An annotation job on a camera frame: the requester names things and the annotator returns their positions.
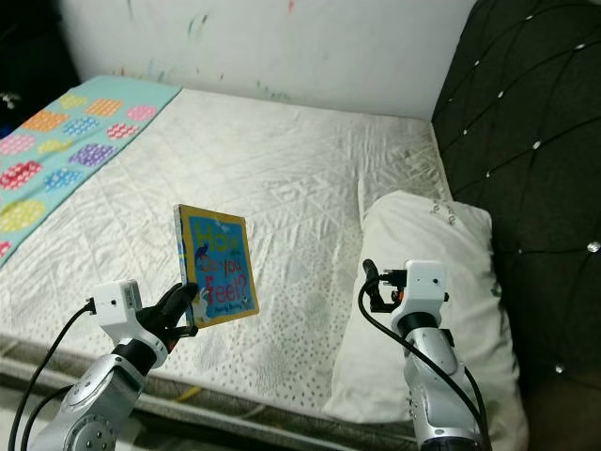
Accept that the blue yellow-edged children's book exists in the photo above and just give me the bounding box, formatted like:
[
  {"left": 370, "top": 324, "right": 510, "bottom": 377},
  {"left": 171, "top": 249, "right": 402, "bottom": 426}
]
[{"left": 173, "top": 203, "right": 260, "bottom": 329}]

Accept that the teal blanket with dotted shapes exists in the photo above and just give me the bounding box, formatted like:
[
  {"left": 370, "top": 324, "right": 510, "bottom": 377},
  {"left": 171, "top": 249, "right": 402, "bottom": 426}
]
[{"left": 0, "top": 77, "right": 185, "bottom": 260}]

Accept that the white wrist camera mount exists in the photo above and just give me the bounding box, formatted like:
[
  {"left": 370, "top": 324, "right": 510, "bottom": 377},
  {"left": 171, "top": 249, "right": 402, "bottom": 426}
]
[
  {"left": 401, "top": 259, "right": 449, "bottom": 319},
  {"left": 93, "top": 279, "right": 147, "bottom": 333}
]

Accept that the dark tufted headboard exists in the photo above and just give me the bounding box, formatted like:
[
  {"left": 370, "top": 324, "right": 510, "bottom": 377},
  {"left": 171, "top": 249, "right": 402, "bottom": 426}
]
[{"left": 431, "top": 0, "right": 601, "bottom": 451}]

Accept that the grey quilted mattress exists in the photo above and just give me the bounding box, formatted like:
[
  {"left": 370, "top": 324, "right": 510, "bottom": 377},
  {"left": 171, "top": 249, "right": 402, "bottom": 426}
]
[{"left": 0, "top": 77, "right": 529, "bottom": 448}]

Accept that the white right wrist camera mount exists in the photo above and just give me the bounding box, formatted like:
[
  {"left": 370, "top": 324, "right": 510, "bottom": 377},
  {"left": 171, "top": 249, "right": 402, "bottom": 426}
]
[{"left": 401, "top": 259, "right": 449, "bottom": 319}]

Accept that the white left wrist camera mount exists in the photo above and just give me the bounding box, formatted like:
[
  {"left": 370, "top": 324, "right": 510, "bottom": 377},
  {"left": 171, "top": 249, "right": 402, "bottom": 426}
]
[{"left": 93, "top": 279, "right": 147, "bottom": 333}]

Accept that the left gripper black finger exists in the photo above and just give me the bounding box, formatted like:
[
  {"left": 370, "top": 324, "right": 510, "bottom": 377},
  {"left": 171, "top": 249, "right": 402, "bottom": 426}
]
[{"left": 161, "top": 281, "right": 201, "bottom": 326}]

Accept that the white printed pillow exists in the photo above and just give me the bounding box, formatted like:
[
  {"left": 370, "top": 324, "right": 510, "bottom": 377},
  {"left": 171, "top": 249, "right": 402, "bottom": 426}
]
[{"left": 323, "top": 190, "right": 528, "bottom": 448}]

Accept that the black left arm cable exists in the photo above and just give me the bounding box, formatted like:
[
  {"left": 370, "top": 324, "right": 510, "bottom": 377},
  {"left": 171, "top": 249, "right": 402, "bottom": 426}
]
[{"left": 23, "top": 384, "right": 76, "bottom": 451}]

